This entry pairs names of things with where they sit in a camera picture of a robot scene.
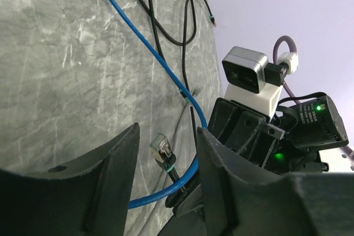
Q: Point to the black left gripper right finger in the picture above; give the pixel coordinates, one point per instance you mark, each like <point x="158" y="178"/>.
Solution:
<point x="242" y="199"/>

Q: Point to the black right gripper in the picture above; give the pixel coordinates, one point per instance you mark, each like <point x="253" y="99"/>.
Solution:
<point x="288" y="144"/>

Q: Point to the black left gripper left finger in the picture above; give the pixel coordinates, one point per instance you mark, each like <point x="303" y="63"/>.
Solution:
<point x="88" y="195"/>

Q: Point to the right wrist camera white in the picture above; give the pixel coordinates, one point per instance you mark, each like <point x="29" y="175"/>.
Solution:
<point x="254" y="81"/>

